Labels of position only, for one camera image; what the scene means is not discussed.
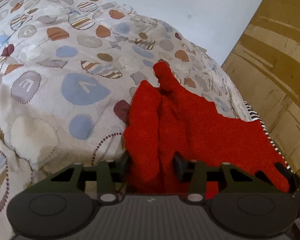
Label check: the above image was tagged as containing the red small garment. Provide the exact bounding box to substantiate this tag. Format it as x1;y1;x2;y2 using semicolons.
123;62;289;194

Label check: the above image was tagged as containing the black white striped cloth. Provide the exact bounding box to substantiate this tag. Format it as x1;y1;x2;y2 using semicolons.
243;100;294;174

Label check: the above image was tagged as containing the patterned circle print duvet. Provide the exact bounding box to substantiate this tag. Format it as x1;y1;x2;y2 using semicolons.
0;0;251;239

